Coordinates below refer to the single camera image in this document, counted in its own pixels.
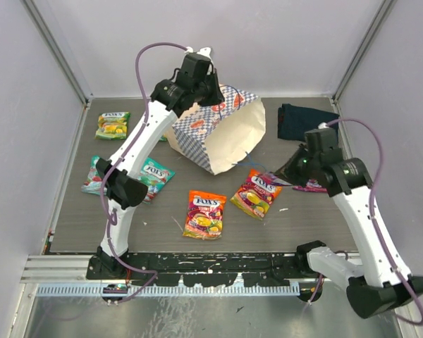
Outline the purple berries candy bag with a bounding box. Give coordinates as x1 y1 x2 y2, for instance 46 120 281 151
292 180 327 193

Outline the orange Fox's candy bag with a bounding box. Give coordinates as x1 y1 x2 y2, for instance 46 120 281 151
183 190 227 240
231 169 282 220

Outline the blue checkered paper bag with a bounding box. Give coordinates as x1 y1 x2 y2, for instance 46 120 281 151
165 85 266 175

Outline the green Fox's spring tea candy bag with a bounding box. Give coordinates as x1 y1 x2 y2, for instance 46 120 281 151
94 112 130 140

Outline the teal Fox's blossom candy bag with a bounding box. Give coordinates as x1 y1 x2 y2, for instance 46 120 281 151
80 156 102 196

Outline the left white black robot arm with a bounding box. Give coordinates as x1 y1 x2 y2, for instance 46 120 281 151
96 47 223 279

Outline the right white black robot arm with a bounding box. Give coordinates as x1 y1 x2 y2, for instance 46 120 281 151
274 127 423 318

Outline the dark navy folded cloth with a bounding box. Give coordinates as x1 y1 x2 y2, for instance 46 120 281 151
277 104 339 142

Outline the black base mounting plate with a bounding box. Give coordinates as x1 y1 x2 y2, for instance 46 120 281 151
86 251 338 287

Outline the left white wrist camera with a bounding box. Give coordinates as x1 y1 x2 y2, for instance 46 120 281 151
185 46 214 63

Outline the slotted grey cable duct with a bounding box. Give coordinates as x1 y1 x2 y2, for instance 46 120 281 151
36 282 300 298

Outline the aluminium front rail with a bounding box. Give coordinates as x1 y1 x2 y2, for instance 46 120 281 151
20 251 405 282

